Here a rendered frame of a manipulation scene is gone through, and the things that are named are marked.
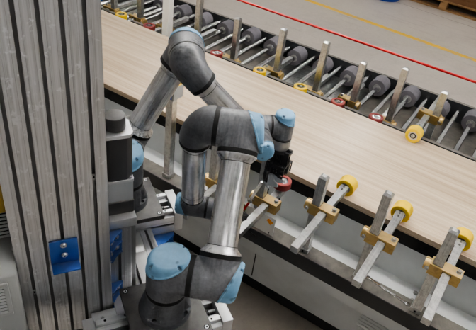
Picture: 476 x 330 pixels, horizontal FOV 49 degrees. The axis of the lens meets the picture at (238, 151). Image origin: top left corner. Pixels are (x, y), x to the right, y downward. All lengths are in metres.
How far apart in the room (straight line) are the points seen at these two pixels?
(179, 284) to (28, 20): 0.75
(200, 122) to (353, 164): 1.22
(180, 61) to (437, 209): 1.35
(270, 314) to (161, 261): 1.60
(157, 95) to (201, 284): 0.68
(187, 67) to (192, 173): 0.32
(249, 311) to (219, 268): 1.54
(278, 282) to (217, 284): 1.46
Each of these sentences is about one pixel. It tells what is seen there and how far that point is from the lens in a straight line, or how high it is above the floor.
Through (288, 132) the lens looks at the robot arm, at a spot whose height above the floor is 1.29.
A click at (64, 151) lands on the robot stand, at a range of 1.31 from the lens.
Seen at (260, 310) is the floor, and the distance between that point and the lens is 2.97.
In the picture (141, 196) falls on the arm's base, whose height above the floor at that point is 1.08.
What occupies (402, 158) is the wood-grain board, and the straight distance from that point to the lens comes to 2.70.
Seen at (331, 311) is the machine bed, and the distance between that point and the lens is 2.81.
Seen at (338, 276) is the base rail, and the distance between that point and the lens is 2.28.
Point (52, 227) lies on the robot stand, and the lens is 1.46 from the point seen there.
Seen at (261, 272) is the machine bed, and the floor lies 0.18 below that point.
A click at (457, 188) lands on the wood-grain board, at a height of 0.90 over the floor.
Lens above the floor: 2.34
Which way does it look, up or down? 36 degrees down
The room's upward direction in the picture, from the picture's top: 8 degrees clockwise
